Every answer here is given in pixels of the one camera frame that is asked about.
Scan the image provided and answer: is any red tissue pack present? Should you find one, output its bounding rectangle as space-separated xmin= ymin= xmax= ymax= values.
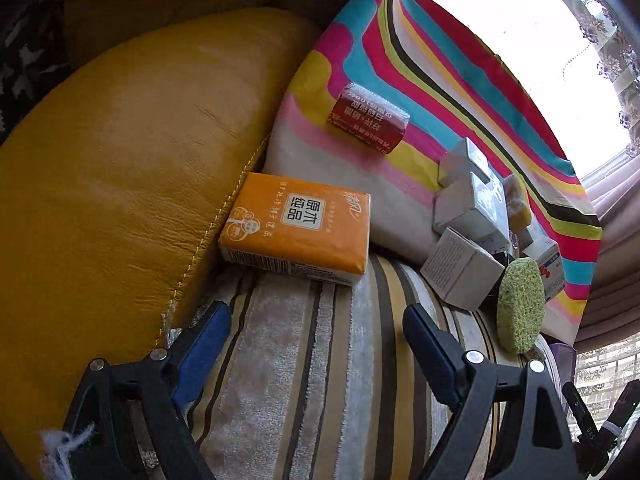
xmin=328 ymin=82 xmax=410 ymax=155

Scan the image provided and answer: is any beige curtain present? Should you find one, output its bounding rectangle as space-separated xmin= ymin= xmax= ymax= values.
xmin=574 ymin=157 xmax=639 ymax=353

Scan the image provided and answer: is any white box with text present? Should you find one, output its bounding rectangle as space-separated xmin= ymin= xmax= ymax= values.
xmin=420 ymin=228 xmax=504 ymax=312

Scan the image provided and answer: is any striped plush blanket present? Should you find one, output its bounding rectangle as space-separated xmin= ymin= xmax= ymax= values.
xmin=129 ymin=251 xmax=564 ymax=480

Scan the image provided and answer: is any yellow leather cushion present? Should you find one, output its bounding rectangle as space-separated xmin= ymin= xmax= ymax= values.
xmin=1 ymin=8 xmax=319 ymax=478

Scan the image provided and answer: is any yellow sponge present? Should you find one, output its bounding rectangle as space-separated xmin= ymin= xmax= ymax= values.
xmin=503 ymin=174 xmax=532 ymax=233

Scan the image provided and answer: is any floral lace curtain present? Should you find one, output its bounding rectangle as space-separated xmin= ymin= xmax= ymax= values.
xmin=561 ymin=0 xmax=639 ymax=158

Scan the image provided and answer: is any orange tissue pack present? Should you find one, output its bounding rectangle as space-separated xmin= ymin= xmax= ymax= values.
xmin=219 ymin=172 xmax=371 ymax=286

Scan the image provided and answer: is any green sponge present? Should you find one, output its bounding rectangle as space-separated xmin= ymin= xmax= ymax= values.
xmin=496 ymin=257 xmax=546 ymax=354

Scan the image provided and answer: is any white red printed box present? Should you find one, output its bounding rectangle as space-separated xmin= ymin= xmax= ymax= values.
xmin=522 ymin=236 xmax=565 ymax=301

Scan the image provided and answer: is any small white box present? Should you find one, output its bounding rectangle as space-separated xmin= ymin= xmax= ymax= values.
xmin=437 ymin=138 xmax=492 ymax=186

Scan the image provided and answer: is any colourful striped cushion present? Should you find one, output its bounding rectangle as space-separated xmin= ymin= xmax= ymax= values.
xmin=262 ymin=0 xmax=604 ymax=346

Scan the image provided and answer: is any tall white box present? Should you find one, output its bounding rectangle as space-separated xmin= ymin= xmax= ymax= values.
xmin=432 ymin=171 xmax=510 ymax=252

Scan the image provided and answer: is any purple storage box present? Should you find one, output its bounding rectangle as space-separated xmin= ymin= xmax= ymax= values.
xmin=550 ymin=342 xmax=577 ymax=394

